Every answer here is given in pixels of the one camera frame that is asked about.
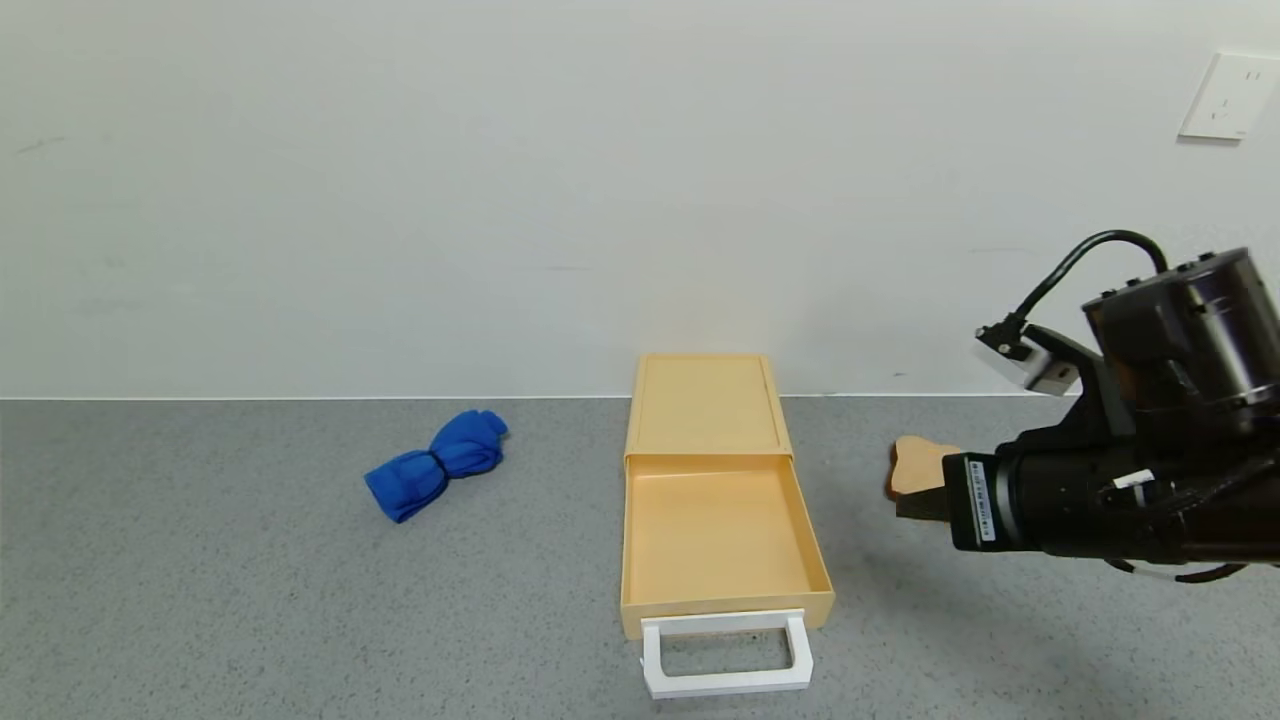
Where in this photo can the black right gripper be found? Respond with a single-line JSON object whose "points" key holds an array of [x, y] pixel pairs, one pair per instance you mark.
{"points": [[973, 501]]}

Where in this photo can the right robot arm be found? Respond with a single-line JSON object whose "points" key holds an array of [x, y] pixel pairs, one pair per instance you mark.
{"points": [[1200, 330]]}

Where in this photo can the toast slice toy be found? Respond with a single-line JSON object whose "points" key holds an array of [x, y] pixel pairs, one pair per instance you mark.
{"points": [[920, 462]]}

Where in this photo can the blue rolled cloth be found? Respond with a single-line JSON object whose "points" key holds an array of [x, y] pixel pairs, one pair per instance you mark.
{"points": [[440, 465]]}

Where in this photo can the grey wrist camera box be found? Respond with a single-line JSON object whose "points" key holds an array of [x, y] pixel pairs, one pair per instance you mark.
{"points": [[1030, 360]]}

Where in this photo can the white wall outlet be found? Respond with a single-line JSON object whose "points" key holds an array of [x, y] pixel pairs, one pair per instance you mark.
{"points": [[1230, 95]]}

